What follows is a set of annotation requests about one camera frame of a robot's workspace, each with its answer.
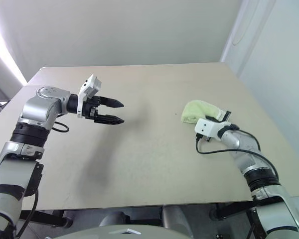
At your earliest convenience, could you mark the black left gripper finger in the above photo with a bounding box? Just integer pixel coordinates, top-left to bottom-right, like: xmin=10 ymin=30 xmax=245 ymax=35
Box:
xmin=94 ymin=114 xmax=126 ymax=125
xmin=98 ymin=96 xmax=126 ymax=109

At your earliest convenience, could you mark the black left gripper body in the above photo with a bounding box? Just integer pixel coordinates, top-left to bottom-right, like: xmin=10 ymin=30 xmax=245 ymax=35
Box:
xmin=82 ymin=96 xmax=102 ymax=123

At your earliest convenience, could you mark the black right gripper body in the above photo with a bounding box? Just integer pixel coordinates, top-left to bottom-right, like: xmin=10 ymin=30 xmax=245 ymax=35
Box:
xmin=204 ymin=111 xmax=232 ymax=123

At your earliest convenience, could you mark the light green towel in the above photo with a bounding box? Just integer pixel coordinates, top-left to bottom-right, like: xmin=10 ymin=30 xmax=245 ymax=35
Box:
xmin=181 ymin=99 xmax=226 ymax=124

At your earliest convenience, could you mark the grey robot torso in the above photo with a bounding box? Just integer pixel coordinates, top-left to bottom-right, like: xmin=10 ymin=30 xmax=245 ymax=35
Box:
xmin=49 ymin=222 xmax=193 ymax=239

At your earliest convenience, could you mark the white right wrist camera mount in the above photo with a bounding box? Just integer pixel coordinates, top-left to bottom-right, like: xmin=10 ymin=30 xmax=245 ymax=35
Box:
xmin=194 ymin=118 xmax=228 ymax=141

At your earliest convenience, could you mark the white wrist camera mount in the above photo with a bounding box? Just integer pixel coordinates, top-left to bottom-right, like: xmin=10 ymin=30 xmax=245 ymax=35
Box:
xmin=194 ymin=118 xmax=228 ymax=141
xmin=76 ymin=74 xmax=102 ymax=119

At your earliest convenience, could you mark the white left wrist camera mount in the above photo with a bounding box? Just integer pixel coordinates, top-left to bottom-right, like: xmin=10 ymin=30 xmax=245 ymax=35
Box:
xmin=76 ymin=74 xmax=102 ymax=119

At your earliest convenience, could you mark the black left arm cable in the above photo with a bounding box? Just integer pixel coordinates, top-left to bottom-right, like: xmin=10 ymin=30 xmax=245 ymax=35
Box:
xmin=15 ymin=120 xmax=70 ymax=238

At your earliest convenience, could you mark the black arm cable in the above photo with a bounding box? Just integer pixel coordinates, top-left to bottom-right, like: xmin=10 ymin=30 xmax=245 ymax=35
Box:
xmin=195 ymin=123 xmax=280 ymax=180
xmin=15 ymin=120 xmax=70 ymax=238

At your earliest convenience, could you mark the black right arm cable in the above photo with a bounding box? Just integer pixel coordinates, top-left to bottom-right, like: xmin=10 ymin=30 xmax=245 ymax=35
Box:
xmin=195 ymin=123 xmax=280 ymax=180

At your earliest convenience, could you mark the black table frame bar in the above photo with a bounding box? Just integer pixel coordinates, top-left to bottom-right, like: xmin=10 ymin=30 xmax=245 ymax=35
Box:
xmin=210 ymin=200 xmax=265 ymax=236
xmin=19 ymin=209 xmax=73 ymax=229

